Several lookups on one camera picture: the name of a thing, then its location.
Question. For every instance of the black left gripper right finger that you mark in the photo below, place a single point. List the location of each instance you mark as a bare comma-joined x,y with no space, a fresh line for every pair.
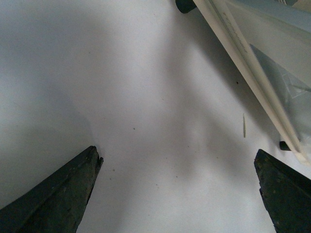
286,194

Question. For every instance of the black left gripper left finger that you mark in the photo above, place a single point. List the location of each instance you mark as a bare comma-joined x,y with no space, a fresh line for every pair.
58,203

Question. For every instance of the cream Toshiba toaster oven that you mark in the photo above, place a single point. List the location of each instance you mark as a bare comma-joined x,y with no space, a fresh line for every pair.
269,42

